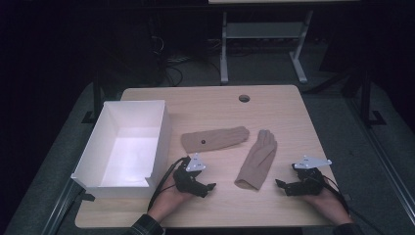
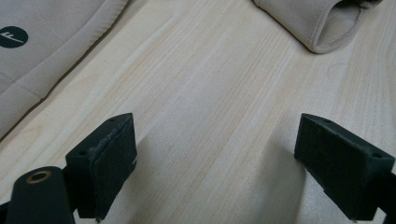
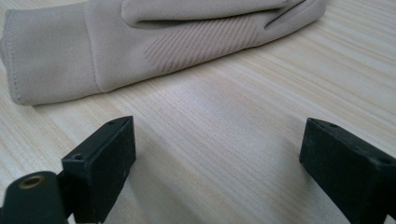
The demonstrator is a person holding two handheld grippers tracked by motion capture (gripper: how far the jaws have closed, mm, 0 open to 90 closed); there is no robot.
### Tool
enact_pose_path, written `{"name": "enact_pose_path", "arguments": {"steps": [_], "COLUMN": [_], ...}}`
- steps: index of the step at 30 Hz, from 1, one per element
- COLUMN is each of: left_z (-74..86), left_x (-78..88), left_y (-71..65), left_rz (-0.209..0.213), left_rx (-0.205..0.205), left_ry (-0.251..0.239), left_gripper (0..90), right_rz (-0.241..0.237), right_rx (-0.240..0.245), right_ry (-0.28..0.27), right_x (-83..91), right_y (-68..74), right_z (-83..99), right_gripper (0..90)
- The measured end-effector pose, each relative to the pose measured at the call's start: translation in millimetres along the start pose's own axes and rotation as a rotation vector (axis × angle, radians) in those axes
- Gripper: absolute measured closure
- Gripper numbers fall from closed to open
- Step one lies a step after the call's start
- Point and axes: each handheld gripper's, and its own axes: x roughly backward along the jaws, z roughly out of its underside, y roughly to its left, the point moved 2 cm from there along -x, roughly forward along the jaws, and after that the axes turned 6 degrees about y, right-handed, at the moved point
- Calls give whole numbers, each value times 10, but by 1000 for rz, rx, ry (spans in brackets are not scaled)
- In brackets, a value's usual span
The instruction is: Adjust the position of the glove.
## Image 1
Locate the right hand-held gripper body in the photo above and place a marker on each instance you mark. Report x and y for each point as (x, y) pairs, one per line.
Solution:
(308, 182)

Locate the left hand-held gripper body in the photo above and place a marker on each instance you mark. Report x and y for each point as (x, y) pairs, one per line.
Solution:
(187, 181)

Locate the plain beige glove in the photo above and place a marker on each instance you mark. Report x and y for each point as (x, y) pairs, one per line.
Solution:
(257, 160)

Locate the beige glove with dark button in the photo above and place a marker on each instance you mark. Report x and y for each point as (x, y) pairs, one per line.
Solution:
(218, 138)

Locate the white box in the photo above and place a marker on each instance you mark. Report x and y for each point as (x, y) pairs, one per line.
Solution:
(127, 156)

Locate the person's left hand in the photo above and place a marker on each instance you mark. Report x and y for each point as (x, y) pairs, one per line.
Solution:
(168, 199)

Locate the person's right hand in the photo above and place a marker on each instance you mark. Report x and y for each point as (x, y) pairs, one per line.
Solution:
(329, 205)

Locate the black stand leg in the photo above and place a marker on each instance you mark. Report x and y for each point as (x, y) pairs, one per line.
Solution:
(96, 98)
(366, 98)

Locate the grey metal stand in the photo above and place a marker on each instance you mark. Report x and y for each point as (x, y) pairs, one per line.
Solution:
(261, 31)

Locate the aluminium rail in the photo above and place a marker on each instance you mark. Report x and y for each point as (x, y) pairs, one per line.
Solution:
(60, 209)
(385, 153)

